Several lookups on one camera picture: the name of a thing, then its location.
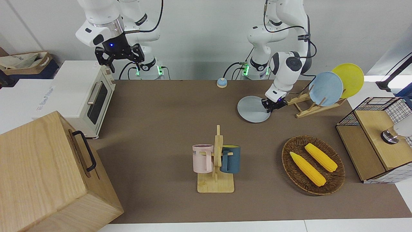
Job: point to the gray round plate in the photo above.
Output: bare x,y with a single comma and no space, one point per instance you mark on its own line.
251,109

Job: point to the brown wicker basket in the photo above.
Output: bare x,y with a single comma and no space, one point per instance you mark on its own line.
291,170

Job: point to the dark blue crate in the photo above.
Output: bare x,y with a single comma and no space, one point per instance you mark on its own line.
48,72

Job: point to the light blue plate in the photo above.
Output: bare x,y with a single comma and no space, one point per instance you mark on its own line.
325,88

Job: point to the wooden drawer cabinet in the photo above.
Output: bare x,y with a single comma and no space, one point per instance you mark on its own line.
45,180

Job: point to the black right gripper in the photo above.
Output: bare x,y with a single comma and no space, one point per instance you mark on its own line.
116,46

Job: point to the blue service bell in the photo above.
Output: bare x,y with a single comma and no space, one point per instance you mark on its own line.
221,83

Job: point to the wooden plate rack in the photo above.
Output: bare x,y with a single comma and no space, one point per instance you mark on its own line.
305,111

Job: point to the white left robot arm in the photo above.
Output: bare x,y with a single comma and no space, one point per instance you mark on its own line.
286,74

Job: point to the pink mug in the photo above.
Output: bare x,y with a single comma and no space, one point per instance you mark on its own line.
201,159

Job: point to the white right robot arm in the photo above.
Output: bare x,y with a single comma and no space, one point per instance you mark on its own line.
103,13

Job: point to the cardboard box with bag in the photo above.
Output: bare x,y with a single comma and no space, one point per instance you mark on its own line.
29,62

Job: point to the dark teal mug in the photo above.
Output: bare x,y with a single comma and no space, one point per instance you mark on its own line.
232,159

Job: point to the yellow plate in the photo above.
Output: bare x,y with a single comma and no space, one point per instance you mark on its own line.
352,77

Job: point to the wooden mug tree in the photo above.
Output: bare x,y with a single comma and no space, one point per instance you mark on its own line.
215,185

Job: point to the yellow corn cob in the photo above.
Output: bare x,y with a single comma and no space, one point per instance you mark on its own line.
307,169
322,158

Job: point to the white toaster oven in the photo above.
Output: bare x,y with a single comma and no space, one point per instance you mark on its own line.
74,87

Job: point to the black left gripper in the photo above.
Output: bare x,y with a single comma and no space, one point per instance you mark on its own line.
277,103

